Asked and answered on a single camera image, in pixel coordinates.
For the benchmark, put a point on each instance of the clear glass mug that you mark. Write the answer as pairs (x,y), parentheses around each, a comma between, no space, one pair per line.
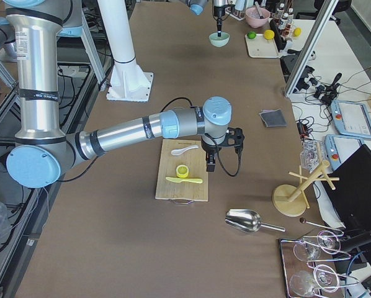
(313,152)

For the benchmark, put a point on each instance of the steel scoop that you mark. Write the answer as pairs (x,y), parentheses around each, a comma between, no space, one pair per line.
(248,220)

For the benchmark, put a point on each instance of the yellow lemon slice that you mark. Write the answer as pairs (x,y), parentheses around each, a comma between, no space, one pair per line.
(182,171)

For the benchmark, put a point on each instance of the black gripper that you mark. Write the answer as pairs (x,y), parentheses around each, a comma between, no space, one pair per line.
(209,149)

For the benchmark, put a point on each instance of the light green bowl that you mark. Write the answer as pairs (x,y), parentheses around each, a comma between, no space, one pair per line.
(219,40)

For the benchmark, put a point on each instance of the white ceramic spoon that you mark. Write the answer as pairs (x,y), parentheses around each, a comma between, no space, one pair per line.
(180,151)

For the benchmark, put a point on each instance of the black monitor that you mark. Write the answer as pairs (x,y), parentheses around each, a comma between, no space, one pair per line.
(352,197)

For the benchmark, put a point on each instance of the teach pendant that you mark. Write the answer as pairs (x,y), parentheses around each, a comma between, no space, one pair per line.
(340,147)
(351,118)

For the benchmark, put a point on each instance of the wine glass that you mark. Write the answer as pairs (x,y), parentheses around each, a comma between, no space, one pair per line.
(307,284)
(310,248)

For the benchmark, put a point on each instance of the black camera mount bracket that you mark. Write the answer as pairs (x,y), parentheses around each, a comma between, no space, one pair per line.
(234,138)

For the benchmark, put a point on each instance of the wooden mug tree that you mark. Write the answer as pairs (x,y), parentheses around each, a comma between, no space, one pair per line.
(290,200)

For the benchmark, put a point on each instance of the aluminium frame post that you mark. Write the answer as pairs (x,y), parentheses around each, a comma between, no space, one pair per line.
(314,35)

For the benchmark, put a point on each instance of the cream rabbit tray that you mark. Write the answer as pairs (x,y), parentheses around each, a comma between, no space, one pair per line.
(259,47)

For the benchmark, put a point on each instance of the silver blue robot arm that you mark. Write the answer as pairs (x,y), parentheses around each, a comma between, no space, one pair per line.
(46,144)

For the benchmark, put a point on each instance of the lower teach pendant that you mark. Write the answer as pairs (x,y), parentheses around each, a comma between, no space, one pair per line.
(340,147)

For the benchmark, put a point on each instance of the green lime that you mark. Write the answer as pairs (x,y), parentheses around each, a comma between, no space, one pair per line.
(251,35)

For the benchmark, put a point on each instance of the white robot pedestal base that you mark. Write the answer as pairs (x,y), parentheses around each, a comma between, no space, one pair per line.
(128,82)

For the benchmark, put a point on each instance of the pink bowl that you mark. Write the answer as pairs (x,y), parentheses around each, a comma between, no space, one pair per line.
(253,18)

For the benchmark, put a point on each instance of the upper teach pendant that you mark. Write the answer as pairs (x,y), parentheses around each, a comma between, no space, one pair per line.
(351,118)

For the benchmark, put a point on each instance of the grey folded cloth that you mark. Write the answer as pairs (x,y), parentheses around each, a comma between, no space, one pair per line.
(273,118)

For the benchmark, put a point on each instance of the yellow plastic knife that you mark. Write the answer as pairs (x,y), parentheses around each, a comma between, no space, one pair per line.
(182,180)

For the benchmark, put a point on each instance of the bamboo cutting board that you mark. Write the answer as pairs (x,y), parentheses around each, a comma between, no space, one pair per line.
(194,159)

